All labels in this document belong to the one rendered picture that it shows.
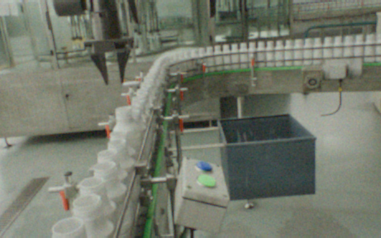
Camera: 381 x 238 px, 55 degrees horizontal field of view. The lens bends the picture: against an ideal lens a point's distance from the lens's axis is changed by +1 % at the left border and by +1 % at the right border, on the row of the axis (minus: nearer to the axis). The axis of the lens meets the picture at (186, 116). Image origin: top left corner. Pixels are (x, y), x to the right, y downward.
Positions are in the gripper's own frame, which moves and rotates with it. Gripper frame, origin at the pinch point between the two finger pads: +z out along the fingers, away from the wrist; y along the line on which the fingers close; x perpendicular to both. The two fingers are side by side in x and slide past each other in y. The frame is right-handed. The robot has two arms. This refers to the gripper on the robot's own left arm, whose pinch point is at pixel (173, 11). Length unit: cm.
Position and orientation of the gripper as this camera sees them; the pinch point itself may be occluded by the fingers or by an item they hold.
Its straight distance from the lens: 32.2
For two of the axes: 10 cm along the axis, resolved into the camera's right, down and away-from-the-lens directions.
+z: 0.8, 9.6, 2.7
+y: 10.0, -0.8, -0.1
